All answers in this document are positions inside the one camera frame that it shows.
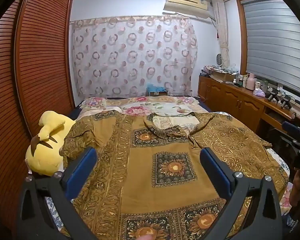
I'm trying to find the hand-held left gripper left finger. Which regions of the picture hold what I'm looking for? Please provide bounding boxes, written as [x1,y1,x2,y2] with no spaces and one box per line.
[16,147,98,240]

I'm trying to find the black gadgets with cables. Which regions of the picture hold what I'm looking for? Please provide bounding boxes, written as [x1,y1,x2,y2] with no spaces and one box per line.
[265,91,297,110]

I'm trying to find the person's right hand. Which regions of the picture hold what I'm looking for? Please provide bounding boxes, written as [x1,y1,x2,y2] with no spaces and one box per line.
[289,169,300,207]

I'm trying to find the beige tied window curtain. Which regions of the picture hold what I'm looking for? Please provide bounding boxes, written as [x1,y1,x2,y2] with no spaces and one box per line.
[212,0,230,67]

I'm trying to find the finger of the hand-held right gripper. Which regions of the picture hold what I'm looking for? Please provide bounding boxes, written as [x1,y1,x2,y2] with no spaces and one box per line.
[282,121,300,144]

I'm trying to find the wooden sideboard cabinet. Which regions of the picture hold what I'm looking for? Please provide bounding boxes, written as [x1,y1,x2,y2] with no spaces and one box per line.
[197,75,300,140]

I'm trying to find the brown sunflower print shirt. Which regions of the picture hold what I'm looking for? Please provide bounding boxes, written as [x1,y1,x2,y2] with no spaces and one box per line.
[60,110,289,240]

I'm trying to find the blue plastic bag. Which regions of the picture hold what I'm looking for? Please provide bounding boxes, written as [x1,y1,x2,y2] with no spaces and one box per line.
[146,82,168,93]

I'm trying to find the pink floral blanket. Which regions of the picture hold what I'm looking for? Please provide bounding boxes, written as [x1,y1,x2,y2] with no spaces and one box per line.
[79,96,210,120]

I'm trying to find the yellow plush toy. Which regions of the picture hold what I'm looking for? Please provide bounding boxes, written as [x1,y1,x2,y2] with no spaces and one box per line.
[25,110,77,177]

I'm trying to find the blue floral bedspread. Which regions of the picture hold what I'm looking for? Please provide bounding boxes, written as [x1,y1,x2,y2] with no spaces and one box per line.
[45,147,290,220]

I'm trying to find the cardboard box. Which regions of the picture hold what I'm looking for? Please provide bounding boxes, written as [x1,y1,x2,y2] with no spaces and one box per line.
[210,70,237,83]

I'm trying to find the grey window blind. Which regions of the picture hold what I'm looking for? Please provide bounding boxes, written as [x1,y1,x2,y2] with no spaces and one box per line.
[240,0,300,98]

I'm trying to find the wooden headboard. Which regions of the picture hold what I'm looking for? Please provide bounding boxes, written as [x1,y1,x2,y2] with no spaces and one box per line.
[0,0,75,230]

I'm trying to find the pink thermos jug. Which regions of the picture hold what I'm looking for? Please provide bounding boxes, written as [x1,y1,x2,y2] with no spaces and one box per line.
[246,73,257,90]

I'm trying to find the wall air conditioner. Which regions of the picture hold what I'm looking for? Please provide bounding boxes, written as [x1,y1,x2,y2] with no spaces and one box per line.
[164,0,212,18]

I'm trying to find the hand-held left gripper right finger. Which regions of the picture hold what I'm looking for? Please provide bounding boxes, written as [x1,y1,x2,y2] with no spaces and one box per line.
[199,147,283,240]

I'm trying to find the sheer ring pattern curtain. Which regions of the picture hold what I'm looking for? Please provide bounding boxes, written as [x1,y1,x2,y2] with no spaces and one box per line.
[70,15,198,99]

